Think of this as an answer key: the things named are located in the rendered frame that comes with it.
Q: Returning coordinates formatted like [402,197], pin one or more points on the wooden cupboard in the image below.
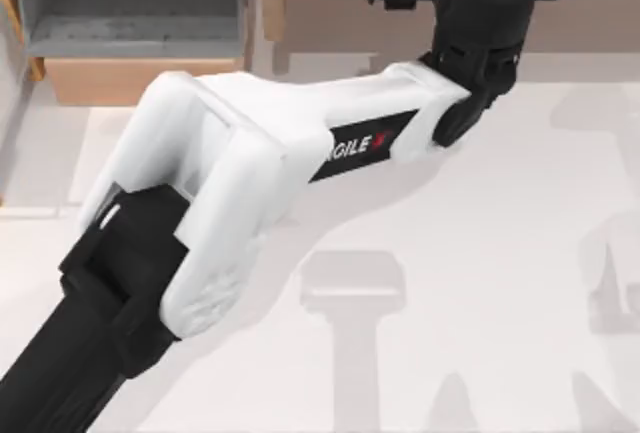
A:
[360,18]

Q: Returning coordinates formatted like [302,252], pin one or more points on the pale wooden drawer front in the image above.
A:
[130,80]

